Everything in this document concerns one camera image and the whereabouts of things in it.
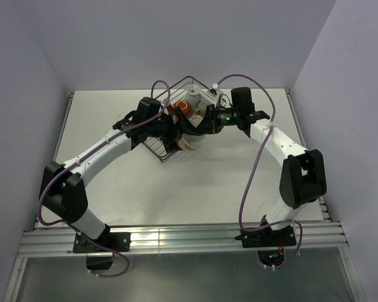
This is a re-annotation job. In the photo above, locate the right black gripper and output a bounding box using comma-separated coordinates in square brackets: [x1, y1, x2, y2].
[196, 104, 239, 135]

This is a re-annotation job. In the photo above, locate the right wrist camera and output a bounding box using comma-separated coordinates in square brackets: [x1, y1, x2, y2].
[207, 83, 223, 108]

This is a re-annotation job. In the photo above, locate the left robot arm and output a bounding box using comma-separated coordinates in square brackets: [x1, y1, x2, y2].
[37, 97, 197, 251]

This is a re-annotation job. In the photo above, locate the small grey espresso cup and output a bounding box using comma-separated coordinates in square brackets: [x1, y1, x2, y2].
[197, 101, 210, 115]

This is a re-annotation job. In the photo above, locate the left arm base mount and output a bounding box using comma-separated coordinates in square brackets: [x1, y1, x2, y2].
[72, 232, 131, 277]

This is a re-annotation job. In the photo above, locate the light blue ceramic mug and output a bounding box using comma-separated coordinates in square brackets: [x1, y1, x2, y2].
[184, 84, 202, 109]

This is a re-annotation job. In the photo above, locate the orange black patterned cup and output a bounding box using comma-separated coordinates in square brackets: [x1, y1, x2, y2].
[173, 100, 192, 116]

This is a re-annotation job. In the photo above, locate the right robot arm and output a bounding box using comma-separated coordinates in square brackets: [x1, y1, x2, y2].
[195, 84, 327, 245]

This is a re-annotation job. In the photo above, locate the aluminium extrusion rail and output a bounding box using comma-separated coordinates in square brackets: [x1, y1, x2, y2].
[16, 220, 348, 258]

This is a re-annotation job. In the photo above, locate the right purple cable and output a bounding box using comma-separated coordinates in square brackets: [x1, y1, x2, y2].
[215, 74, 303, 268]

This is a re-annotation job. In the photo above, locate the dark wire dish rack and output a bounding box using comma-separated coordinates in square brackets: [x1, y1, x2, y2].
[143, 75, 211, 163]

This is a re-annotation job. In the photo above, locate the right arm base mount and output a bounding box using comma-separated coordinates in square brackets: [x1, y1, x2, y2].
[235, 226, 300, 269]

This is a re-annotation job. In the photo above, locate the small brown speckled cup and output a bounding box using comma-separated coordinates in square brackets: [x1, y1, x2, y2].
[190, 115, 203, 127]

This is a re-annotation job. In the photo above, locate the white ceramic bowl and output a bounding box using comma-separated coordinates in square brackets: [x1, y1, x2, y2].
[176, 133, 205, 151]

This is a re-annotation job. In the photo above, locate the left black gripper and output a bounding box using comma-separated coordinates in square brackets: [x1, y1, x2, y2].
[147, 107, 200, 153]

